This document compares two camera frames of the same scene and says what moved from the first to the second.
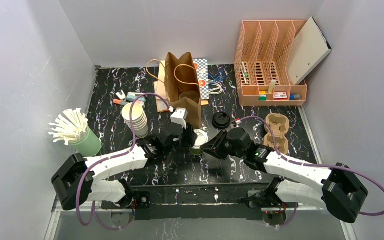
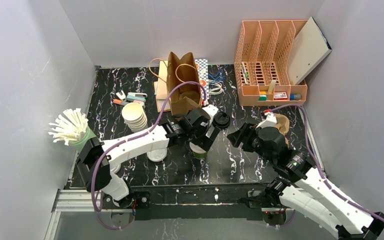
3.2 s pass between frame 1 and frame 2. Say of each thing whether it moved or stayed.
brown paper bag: stayed
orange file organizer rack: stayed
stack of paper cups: stayed
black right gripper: moved
